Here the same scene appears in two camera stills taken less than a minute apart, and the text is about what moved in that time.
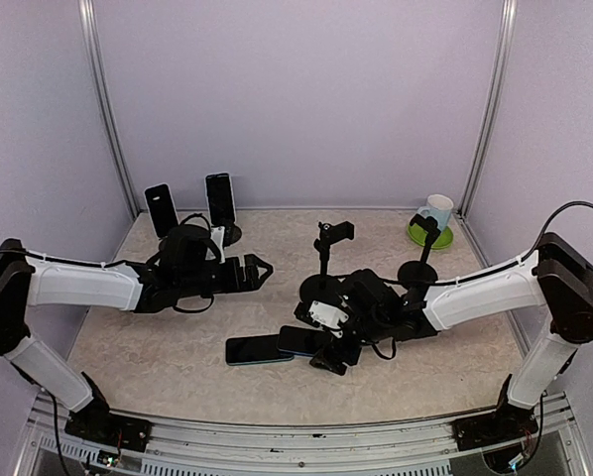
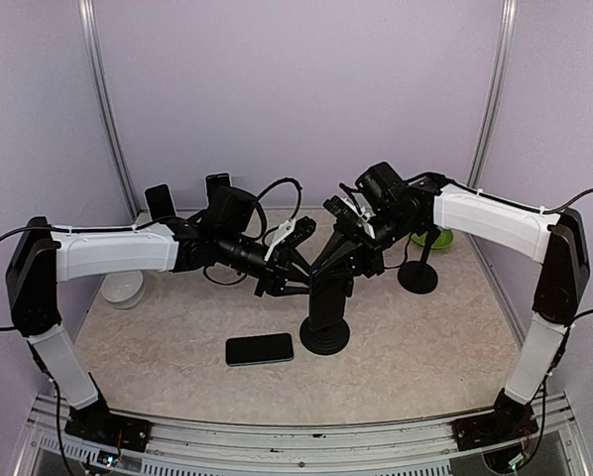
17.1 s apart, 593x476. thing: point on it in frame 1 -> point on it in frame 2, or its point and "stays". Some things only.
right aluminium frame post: (497, 97) stays
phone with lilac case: (162, 208) stays
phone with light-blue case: (220, 196) stays
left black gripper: (251, 283) -> (276, 272)
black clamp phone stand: (325, 286) -> (331, 338)
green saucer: (418, 234) stays
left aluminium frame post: (90, 24) stays
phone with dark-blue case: (301, 341) -> (327, 296)
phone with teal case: (254, 349) stays
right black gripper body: (350, 355) -> (373, 257)
